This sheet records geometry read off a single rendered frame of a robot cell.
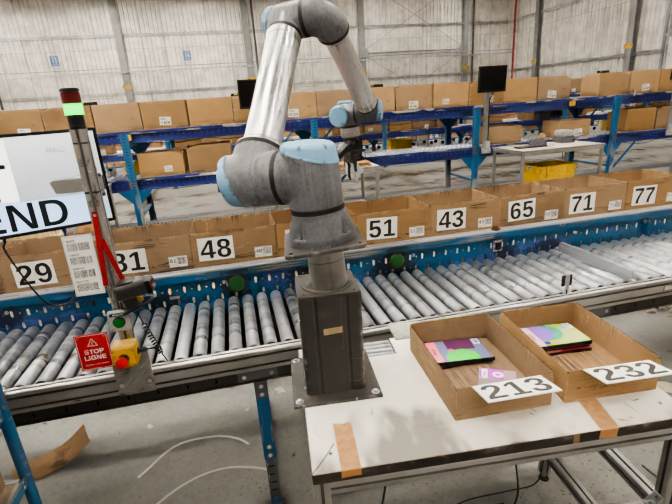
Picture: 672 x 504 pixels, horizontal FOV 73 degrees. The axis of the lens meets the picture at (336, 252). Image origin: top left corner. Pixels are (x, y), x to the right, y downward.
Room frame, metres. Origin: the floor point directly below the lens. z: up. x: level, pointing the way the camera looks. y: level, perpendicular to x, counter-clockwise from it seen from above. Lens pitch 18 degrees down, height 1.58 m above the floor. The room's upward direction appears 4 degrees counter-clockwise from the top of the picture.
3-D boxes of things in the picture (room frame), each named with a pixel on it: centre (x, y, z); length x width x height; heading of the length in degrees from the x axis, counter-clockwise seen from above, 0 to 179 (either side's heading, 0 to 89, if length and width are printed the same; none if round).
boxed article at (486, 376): (1.12, -0.44, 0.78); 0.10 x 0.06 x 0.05; 71
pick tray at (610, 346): (1.25, -0.72, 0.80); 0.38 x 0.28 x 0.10; 7
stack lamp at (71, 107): (1.38, 0.72, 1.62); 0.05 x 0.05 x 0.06
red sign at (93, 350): (1.33, 0.78, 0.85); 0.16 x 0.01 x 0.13; 102
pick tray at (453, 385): (1.21, -0.40, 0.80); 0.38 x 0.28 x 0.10; 8
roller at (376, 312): (1.83, -0.13, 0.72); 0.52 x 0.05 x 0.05; 12
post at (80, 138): (1.37, 0.72, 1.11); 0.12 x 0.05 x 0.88; 102
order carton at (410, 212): (2.33, -0.27, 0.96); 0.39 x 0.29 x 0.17; 102
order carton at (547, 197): (2.49, -1.03, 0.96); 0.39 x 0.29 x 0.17; 102
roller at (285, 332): (1.75, 0.25, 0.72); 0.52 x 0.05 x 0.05; 12
